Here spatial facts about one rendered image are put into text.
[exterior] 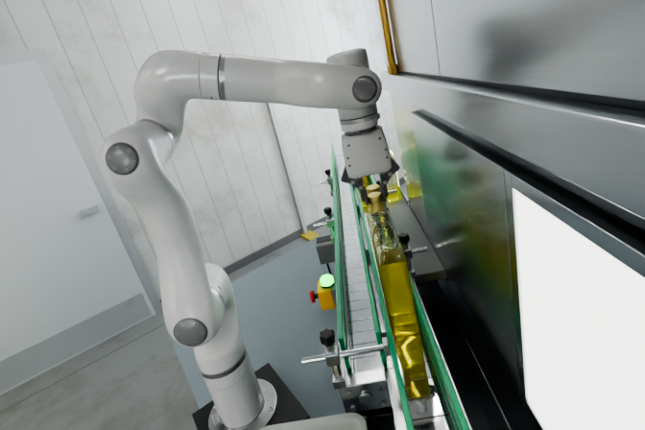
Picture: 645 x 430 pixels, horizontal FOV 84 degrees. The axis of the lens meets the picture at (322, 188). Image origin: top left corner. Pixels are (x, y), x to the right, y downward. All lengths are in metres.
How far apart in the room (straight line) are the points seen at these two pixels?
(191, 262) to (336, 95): 0.47
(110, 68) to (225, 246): 1.72
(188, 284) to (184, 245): 0.08
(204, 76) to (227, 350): 0.63
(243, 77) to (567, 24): 0.53
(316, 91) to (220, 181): 2.76
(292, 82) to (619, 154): 0.53
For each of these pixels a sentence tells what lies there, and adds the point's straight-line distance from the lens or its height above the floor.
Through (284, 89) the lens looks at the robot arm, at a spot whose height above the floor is 1.61.
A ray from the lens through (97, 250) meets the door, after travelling 3.27.
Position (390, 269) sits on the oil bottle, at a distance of 0.76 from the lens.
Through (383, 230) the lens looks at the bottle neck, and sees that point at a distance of 0.73.
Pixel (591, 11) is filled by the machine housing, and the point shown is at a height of 1.63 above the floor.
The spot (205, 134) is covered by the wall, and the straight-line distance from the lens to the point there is 3.30.
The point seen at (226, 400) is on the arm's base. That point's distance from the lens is 1.06.
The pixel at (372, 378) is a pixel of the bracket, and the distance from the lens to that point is 0.79.
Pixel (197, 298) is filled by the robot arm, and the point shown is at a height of 1.24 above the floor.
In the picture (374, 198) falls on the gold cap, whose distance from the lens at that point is 0.82.
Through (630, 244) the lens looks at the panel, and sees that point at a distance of 0.30.
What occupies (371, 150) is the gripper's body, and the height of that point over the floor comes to 1.44.
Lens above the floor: 1.64
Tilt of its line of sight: 19 degrees down
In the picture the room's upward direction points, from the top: 14 degrees counter-clockwise
